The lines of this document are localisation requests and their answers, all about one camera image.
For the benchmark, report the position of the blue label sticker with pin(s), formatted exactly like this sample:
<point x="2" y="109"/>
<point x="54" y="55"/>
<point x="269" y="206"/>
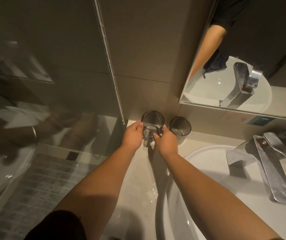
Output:
<point x="260" y="120"/>

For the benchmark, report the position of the wall mirror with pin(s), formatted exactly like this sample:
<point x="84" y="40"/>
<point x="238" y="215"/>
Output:
<point x="245" y="47"/>

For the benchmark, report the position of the glass shower partition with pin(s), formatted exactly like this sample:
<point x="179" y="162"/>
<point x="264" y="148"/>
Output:
<point x="45" y="84"/>

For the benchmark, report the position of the white ceramic wash basin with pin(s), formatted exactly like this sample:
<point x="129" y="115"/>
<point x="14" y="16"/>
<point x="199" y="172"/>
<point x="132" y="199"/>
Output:
<point x="222" y="197"/>

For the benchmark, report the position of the person's left thumb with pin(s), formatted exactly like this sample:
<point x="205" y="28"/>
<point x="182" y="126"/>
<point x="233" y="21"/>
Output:
<point x="139" y="124"/>

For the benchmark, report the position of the grey ribbed transparent cup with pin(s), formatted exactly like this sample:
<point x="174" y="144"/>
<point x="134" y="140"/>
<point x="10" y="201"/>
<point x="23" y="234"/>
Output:
<point x="180" y="129"/>

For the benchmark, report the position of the square floor drain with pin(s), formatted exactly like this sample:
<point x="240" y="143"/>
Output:
<point x="72" y="155"/>

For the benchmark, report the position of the person's left hand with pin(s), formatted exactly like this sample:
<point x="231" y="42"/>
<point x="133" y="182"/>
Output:
<point x="131" y="137"/>

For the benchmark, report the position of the person's right thumb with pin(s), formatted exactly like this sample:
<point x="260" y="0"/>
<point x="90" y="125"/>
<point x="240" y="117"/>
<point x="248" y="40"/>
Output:
<point x="164" y="129"/>

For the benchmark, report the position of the person's right hand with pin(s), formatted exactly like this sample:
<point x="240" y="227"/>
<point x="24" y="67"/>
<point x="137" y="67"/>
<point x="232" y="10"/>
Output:
<point x="167" y="144"/>

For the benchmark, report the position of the person's left forearm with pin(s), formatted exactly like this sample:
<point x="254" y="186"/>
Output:
<point x="83" y="187"/>

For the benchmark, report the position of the black shirt sleeve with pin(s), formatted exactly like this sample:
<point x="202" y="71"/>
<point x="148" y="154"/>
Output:
<point x="55" y="226"/>

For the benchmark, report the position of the person's right forearm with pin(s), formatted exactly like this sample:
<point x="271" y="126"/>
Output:
<point x="215" y="194"/>

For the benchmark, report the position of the chrome basin faucet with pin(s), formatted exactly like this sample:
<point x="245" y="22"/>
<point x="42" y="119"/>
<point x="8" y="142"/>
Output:
<point x="265" y="162"/>

